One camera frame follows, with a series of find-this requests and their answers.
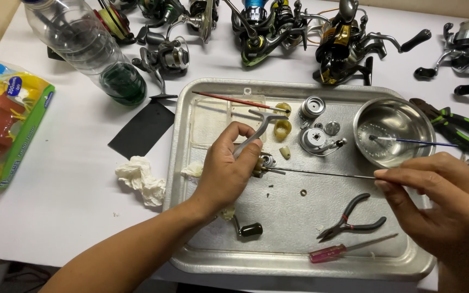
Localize green black fishing reel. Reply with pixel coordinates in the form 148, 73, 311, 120
222, 0, 329, 68

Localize gold black fishing reel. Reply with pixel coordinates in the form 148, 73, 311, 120
312, 0, 432, 86

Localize dark green fishing reel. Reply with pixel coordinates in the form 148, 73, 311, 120
136, 0, 188, 45

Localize crumpled white tissue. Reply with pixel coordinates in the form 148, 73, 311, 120
115, 156, 167, 207

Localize small silver black fishing reel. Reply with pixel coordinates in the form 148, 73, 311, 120
132, 37, 190, 100

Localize colourful tissue pack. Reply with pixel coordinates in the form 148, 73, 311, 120
0, 57, 55, 193

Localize grey silver fishing reel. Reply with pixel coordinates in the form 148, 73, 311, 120
414, 18, 469, 81

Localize reel handle with black knob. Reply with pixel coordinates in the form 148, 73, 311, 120
232, 214, 264, 239

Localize steel bowl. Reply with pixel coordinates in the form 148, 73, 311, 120
353, 97, 437, 169

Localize silver reel spool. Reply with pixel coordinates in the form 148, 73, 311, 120
299, 95, 327, 122

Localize greasy tissue piece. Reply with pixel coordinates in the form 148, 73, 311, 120
217, 203, 237, 221

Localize person's right hand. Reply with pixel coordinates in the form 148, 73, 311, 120
375, 152, 469, 266

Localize blue-handled brush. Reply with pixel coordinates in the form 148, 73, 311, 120
369, 135, 459, 148

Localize black sandpaper sheet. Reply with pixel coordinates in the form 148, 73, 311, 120
108, 99, 176, 160

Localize green and black pliers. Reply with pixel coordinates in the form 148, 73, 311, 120
409, 98, 469, 155

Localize metal tray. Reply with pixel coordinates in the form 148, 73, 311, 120
163, 78, 437, 281

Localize small tissue wad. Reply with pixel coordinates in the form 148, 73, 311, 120
180, 161, 205, 179

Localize red-handled brush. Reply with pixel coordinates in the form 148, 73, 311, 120
192, 91, 291, 113

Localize silver reel rotor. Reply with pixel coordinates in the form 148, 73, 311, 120
298, 126, 347, 157

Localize thin metal rod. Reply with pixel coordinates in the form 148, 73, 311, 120
267, 166, 378, 180

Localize clear plastic compartment box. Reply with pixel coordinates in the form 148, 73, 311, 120
190, 94, 268, 148

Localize silver fishing reel body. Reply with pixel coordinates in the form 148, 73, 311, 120
232, 109, 290, 180

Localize person's left hand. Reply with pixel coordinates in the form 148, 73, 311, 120
191, 121, 264, 219

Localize shiny silver fishing reel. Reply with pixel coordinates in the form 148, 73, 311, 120
165, 0, 220, 44

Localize red-handled screwdriver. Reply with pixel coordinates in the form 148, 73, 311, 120
309, 233, 399, 264

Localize clear plastic bottle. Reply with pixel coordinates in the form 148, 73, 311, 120
21, 0, 148, 107

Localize grey-handled small pliers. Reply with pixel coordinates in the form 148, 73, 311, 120
317, 193, 387, 243

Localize reel with red yellow spool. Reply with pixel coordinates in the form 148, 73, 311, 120
92, 0, 137, 46

